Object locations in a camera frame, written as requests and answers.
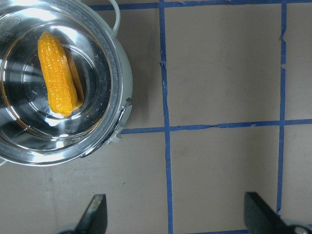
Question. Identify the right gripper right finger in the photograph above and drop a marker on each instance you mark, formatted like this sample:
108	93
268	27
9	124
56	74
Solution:
259	218

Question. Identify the pale green electric pot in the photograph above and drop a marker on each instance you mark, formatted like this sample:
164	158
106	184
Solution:
31	133

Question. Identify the yellow corn cob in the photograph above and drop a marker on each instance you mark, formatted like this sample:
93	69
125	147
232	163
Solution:
64	89

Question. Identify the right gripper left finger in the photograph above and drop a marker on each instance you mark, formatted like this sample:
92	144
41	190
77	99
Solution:
94	220

